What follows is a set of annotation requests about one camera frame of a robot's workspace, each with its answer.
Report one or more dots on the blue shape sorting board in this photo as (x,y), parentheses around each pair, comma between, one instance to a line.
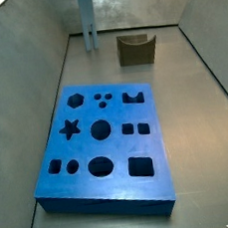
(105,154)

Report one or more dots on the dark brown arch block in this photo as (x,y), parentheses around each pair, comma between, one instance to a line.
(135,50)

